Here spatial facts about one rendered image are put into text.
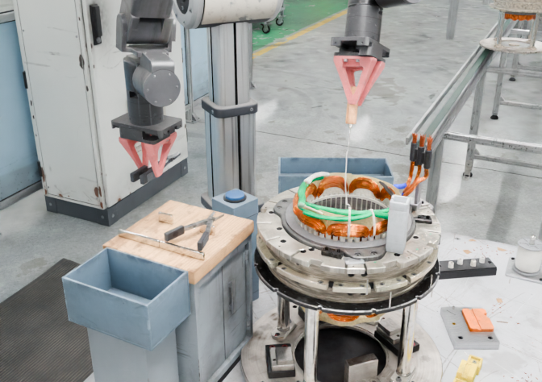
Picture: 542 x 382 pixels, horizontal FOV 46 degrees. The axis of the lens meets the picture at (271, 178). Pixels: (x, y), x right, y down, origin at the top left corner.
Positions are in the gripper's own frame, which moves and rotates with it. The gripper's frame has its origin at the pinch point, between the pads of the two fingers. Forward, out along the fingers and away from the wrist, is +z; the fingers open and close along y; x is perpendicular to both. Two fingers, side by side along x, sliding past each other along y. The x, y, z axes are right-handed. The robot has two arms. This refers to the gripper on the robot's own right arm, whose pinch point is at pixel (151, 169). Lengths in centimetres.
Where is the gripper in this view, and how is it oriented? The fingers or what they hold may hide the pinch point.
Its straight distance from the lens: 111.3
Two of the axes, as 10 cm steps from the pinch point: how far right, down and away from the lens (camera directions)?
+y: 8.9, 2.0, -4.1
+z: 0.0, 9.0, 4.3
